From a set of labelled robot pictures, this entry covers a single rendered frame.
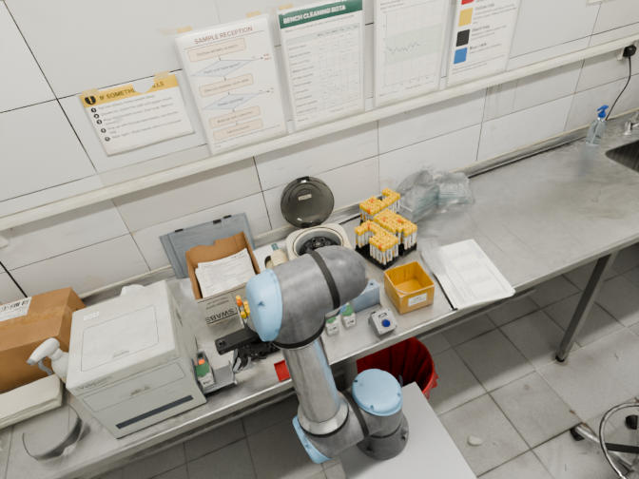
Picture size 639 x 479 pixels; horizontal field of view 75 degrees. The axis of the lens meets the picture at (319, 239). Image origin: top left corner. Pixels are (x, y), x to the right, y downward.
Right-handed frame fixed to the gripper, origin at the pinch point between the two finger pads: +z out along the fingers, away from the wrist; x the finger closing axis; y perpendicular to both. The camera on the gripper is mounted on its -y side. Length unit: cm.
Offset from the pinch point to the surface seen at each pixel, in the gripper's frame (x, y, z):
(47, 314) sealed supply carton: 39, -53, 15
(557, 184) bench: 32, 139, -75
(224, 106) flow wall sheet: 58, -8, -63
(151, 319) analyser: 8.1, -26.2, -14.1
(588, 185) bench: 25, 148, -80
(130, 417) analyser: -4.5, -28.3, 12.4
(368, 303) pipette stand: 6, 44, -24
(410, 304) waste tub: -1, 54, -31
